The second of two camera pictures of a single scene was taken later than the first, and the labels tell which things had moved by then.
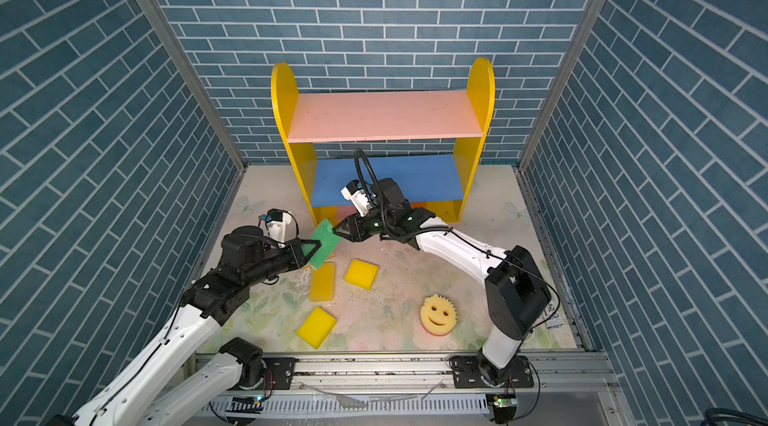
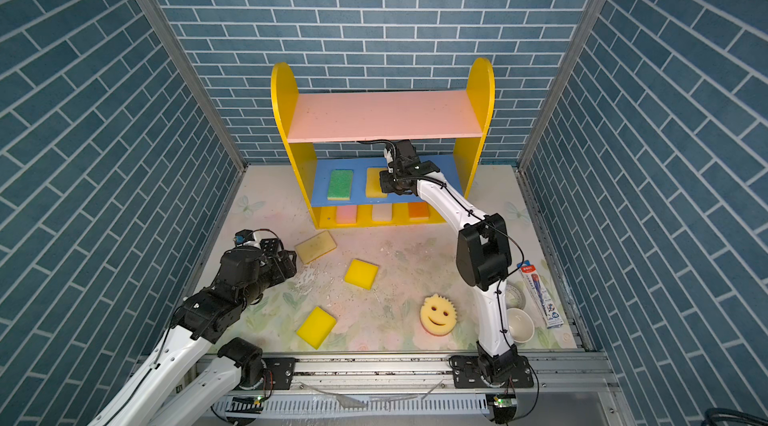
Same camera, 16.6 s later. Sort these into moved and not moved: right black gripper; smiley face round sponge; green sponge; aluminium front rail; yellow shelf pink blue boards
Moved: green sponge; right black gripper
Not moved: aluminium front rail; yellow shelf pink blue boards; smiley face round sponge
